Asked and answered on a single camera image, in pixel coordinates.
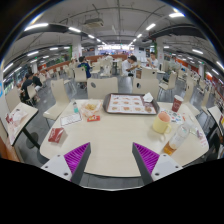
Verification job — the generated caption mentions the person in white shirt seated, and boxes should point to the person in white shirt seated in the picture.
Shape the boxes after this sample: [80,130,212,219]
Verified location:
[122,55,138,77]

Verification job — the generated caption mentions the small clear bottle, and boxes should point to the small clear bottle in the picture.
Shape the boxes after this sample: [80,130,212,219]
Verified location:
[72,101,79,113]

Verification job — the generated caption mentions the white receipt card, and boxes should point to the white receipt card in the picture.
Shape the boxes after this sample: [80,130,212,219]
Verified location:
[60,113,82,126]

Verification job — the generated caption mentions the side table left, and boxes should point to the side table left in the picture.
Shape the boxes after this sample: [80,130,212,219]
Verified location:
[7,103,40,148]

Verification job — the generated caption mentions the beige chair front centre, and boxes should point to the beige chair front centre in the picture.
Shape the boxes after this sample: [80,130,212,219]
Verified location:
[87,77,118,99]

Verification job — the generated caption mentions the ceiling projector unit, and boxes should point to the ceiling projector unit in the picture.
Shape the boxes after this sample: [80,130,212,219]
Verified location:
[84,18,104,28]

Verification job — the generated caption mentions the beige chair front left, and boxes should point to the beige chair front left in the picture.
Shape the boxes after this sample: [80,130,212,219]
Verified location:
[43,79,70,120]

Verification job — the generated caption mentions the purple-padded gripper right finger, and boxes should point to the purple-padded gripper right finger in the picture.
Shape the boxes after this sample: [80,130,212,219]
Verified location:
[132,143,182,185]

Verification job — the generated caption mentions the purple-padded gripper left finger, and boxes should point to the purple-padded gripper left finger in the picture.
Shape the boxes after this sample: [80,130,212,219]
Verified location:
[42,143,91,185]

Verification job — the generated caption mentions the person in white far right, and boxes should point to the person in white far right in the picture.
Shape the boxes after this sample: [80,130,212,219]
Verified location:
[147,52,158,68]

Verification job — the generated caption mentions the person in black seated left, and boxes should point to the person in black seated left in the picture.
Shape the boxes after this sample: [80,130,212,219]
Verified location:
[19,72,44,103]

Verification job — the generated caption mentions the beige chair front right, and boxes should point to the beige chair front right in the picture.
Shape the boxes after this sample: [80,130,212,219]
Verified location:
[132,78,159,99]

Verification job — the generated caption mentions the colourful leaflet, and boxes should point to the colourful leaflet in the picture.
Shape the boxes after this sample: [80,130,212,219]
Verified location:
[165,109,185,124]

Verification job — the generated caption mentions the red paper cup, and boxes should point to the red paper cup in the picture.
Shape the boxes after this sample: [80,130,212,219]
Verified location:
[172,95,183,112]

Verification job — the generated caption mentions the crumpled white napkin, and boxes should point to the crumpled white napkin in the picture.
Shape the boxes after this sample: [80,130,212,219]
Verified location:
[143,92,153,102]

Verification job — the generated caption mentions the red ketchup packet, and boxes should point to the red ketchup packet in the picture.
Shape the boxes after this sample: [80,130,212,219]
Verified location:
[87,115,100,122]

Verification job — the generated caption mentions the red carton box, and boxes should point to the red carton box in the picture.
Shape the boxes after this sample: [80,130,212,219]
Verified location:
[48,128,67,143]

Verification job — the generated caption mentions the clear plastic bottle amber liquid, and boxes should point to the clear plastic bottle amber liquid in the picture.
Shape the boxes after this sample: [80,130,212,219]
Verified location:
[163,120,193,155]

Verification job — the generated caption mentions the dark food tray with liner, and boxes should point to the dark food tray with liner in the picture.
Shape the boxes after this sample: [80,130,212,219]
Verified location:
[103,93,160,115]

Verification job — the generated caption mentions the beige chair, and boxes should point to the beige chair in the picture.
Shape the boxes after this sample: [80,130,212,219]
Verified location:
[43,79,70,120]
[159,72,177,94]
[87,77,118,99]
[132,78,159,99]

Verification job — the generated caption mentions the beige chair right side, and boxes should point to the beige chair right side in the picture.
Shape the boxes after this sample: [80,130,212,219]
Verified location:
[159,72,177,94]

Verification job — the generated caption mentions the yellow mug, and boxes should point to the yellow mug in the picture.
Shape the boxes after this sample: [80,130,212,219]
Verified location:
[153,112,172,134]

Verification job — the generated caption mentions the person in blue shirt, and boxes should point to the person in blue shirt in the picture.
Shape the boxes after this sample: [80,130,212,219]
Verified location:
[78,56,91,78]

